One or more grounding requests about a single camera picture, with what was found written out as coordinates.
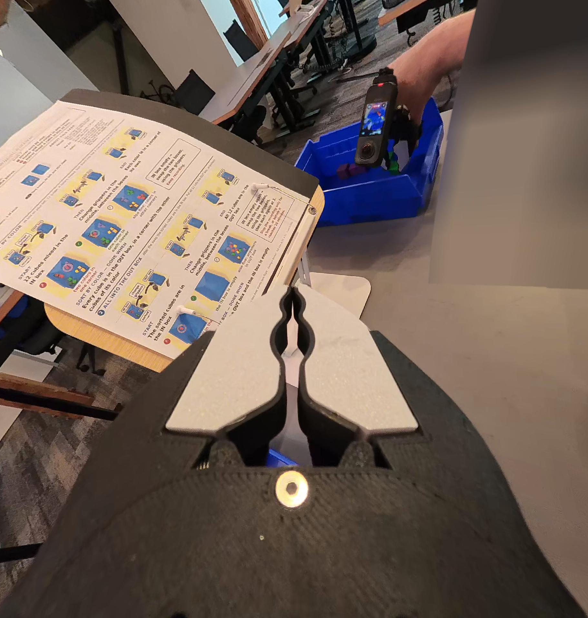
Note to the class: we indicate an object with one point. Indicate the long desk with wooden edge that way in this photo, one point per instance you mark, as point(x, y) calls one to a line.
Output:
point(255, 72)

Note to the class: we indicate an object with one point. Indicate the blue plastic bin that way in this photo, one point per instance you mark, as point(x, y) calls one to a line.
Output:
point(278, 458)
point(366, 198)

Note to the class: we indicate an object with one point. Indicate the purple cube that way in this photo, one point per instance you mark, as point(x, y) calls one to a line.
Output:
point(356, 170)
point(343, 172)

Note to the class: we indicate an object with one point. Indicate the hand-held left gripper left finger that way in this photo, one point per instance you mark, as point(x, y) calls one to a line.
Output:
point(236, 376)

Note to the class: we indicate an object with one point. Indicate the person's right hand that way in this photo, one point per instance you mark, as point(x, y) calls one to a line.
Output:
point(412, 77)

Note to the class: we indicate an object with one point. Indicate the black tripod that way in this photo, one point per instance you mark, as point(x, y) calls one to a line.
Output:
point(121, 58)

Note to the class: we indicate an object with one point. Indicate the round black chair base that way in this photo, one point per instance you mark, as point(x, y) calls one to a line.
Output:
point(360, 44)

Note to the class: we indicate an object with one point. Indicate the printed instruction sheet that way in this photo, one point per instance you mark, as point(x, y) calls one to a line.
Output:
point(130, 217)

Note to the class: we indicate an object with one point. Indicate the wooden document board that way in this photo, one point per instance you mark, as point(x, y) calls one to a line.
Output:
point(89, 333)

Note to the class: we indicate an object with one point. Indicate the wooden beam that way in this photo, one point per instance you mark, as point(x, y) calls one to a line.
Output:
point(38, 393)

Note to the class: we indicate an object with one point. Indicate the white stand base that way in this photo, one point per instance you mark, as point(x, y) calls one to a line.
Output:
point(342, 289)

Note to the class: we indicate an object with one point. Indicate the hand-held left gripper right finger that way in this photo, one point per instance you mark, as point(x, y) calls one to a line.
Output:
point(352, 381)

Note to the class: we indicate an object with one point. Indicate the black office chair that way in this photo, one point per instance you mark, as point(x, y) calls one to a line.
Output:
point(193, 91)
point(240, 39)

